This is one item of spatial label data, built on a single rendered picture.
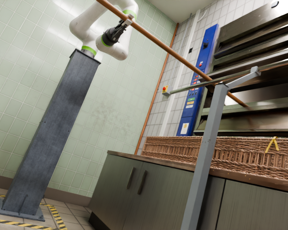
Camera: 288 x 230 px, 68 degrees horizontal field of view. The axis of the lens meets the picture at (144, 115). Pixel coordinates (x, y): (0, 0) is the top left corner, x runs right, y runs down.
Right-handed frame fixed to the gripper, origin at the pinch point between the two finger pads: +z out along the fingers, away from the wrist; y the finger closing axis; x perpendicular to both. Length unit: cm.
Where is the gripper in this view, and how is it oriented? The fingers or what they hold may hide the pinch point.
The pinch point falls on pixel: (128, 20)
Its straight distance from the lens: 124.0
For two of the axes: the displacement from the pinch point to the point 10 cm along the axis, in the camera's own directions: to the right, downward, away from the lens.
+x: -7.9, -4.0, -4.7
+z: 5.3, -0.7, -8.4
